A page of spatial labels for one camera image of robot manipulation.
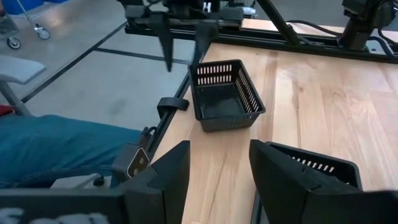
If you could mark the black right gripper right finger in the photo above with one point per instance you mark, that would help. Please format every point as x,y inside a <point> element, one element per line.
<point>280,186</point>

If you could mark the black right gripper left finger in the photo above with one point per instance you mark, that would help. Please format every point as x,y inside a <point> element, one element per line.
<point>168,186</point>

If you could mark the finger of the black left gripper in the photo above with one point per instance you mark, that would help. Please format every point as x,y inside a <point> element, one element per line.
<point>202,40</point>
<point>164,46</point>

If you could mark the black plastic basket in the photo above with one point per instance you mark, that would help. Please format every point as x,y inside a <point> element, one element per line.
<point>224,105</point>
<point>335,169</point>

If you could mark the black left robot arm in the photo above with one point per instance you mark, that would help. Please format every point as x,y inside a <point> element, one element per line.
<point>357,31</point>

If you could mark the person's leg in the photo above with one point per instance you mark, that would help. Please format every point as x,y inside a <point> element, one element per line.
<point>62,143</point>

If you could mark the wheeled cart legs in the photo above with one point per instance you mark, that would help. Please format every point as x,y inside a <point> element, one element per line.
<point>31,21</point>

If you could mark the blue bin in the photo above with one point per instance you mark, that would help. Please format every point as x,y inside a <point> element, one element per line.
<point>25,4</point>

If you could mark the grey chair seat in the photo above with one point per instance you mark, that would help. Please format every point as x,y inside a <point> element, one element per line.
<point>18,70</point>

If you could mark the small black depth camera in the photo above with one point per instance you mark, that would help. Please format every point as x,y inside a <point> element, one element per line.
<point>132,161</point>

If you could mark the black clamp bracket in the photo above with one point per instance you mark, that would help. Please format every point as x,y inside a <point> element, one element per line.
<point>172,104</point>

